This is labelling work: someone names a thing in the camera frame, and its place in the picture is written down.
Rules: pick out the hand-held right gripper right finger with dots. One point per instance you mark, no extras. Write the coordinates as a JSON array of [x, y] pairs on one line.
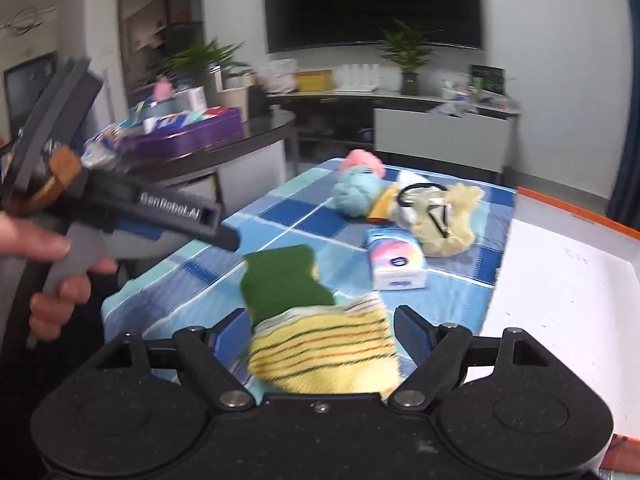
[[412, 335]]

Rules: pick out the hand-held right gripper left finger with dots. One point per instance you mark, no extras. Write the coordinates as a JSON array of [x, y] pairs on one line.
[[231, 335]]

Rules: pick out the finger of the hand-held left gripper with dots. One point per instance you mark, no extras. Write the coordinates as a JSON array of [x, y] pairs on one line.
[[220, 237]]

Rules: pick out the green scouring sponge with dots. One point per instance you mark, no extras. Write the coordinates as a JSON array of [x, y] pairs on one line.
[[280, 280]]

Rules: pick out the tissue pack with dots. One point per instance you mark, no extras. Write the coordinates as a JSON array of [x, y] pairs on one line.
[[395, 260]]

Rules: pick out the yellow striped cloth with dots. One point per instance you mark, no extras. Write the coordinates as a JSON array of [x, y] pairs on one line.
[[325, 355]]

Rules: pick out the pale yellow scrunchie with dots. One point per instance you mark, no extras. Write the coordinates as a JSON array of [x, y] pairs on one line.
[[450, 245]]

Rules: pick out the white and yellow cloth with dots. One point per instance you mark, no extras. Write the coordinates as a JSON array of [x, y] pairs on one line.
[[382, 207]]

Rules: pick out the blue plush ball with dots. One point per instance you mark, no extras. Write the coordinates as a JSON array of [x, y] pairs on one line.
[[357, 192]]

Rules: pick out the white box with orange rim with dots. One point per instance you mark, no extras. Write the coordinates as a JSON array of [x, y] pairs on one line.
[[560, 310]]

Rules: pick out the pink plush ball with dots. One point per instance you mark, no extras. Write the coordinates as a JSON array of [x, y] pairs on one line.
[[362, 159]]

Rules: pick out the person's left hand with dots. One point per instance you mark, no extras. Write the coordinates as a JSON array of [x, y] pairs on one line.
[[30, 240]]

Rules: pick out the blue checkered tablecloth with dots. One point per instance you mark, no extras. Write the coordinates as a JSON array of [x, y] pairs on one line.
[[310, 220]]

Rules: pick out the purple box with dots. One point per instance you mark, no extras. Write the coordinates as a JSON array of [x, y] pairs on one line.
[[200, 132]]

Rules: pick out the dark glass table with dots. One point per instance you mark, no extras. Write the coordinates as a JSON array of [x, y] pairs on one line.
[[260, 130]]

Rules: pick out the tv stand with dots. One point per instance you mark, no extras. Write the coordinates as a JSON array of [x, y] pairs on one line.
[[320, 110]]

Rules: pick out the white plastic bag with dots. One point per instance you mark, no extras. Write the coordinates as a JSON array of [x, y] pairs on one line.
[[275, 75]]

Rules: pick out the plant in white pot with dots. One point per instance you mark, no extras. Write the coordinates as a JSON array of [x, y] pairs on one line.
[[210, 60]]

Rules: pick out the yellow box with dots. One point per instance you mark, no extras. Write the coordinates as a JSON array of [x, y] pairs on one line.
[[315, 81]]

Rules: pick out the white drawer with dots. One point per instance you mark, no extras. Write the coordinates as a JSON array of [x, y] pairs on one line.
[[440, 135]]

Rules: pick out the white router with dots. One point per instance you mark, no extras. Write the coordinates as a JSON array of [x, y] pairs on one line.
[[356, 80]]

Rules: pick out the pile of small items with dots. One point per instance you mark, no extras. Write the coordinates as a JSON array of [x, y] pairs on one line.
[[475, 100]]

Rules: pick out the plant in dark vase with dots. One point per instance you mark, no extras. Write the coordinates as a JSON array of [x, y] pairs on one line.
[[407, 55]]

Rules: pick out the green and black box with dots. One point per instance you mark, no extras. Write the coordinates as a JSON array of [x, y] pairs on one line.
[[487, 80]]

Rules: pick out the black television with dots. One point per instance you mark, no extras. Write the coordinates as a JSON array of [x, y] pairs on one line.
[[370, 0]]

